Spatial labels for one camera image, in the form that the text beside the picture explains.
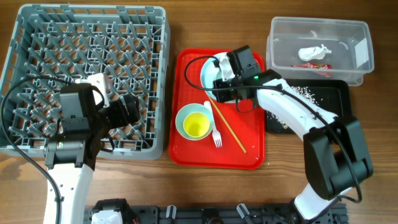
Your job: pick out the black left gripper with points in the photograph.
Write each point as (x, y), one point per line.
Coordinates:
(123, 119)

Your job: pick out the clear plastic bin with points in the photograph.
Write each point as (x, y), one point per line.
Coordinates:
(349, 45)

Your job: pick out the red snack wrapper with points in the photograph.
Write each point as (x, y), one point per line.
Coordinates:
(316, 66)

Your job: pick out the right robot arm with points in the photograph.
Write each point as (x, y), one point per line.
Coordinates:
(336, 156)

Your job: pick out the pile of white rice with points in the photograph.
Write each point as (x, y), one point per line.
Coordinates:
(304, 92)

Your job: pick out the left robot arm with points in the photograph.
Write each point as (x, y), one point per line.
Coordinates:
(70, 154)

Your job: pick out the black plastic tray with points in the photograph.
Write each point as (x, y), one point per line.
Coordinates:
(332, 95)

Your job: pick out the grey dishwasher rack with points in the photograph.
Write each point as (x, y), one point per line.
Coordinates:
(53, 44)

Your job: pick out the light blue round plate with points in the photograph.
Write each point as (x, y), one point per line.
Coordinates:
(209, 73)

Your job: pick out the wooden chopstick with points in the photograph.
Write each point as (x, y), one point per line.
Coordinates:
(227, 125)

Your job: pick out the white plastic fork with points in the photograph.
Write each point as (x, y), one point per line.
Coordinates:
(215, 133)

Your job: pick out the yellow plastic cup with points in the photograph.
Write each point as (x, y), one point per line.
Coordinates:
(196, 125)

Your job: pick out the white napkin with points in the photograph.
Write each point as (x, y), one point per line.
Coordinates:
(313, 53)

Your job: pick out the red plastic tray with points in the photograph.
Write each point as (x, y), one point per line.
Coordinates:
(248, 123)

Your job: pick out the light green bowl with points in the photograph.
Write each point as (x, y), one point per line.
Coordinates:
(185, 111)

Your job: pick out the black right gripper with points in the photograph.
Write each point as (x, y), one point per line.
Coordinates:
(218, 85)

